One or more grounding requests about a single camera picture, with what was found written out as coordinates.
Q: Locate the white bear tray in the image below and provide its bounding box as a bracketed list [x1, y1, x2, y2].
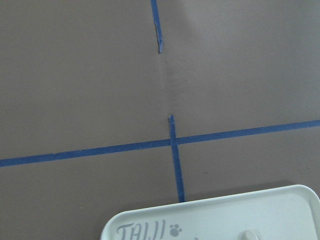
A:
[100, 185, 320, 240]

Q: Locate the beige spoon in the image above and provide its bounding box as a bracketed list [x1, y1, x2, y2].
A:
[238, 229, 262, 240]

